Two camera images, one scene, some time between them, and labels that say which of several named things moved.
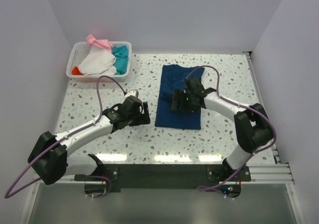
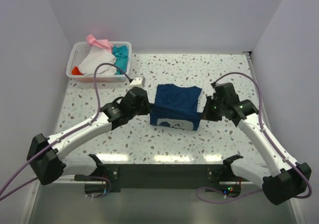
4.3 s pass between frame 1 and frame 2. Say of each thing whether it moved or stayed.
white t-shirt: stayed
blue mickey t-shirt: moved
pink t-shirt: stayed
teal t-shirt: stayed
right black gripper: moved
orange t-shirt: stayed
